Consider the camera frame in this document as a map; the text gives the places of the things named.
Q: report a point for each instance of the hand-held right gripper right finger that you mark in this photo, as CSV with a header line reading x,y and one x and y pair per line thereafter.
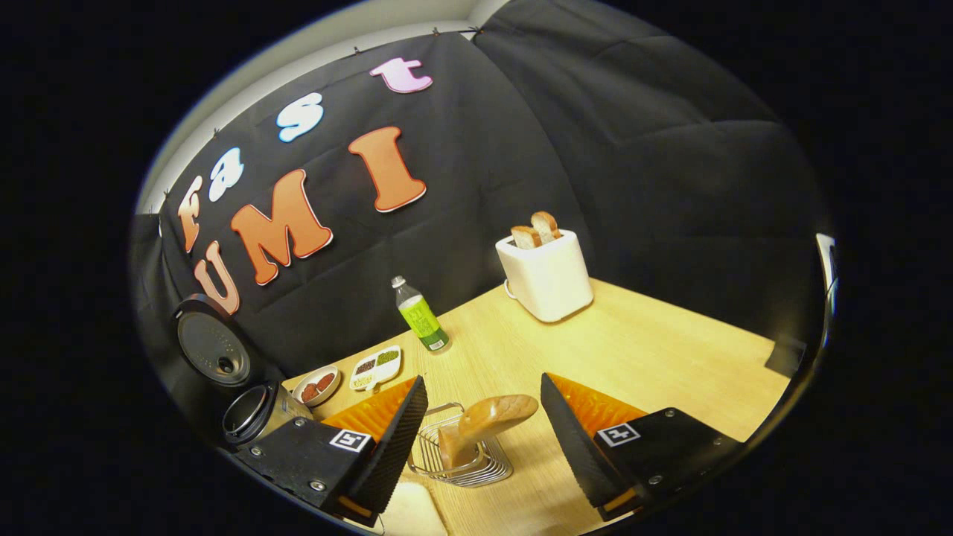
x,y
577,454

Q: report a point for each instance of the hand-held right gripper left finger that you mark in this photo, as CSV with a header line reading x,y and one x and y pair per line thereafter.
x,y
394,454

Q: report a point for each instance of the white rice tray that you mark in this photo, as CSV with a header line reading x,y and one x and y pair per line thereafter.
x,y
409,510

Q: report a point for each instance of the wooden spoon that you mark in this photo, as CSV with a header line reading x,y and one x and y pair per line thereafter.
x,y
491,417

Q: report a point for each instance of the dark rice cooker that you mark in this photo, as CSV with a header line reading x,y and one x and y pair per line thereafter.
x,y
216,346

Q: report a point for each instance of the white divided bean dish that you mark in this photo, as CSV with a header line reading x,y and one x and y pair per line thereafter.
x,y
376,368

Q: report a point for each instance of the round plate with red food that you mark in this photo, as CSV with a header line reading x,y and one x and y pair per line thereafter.
x,y
316,385

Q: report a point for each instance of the green label plastic bottle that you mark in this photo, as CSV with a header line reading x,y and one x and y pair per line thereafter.
x,y
422,320

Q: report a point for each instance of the white toaster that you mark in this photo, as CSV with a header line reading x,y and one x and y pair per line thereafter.
x,y
551,283

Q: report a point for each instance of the black backdrop cloth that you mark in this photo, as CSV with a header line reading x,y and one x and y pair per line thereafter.
x,y
633,149

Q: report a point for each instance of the row of black cloth clips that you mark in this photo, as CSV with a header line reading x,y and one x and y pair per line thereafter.
x,y
435,32

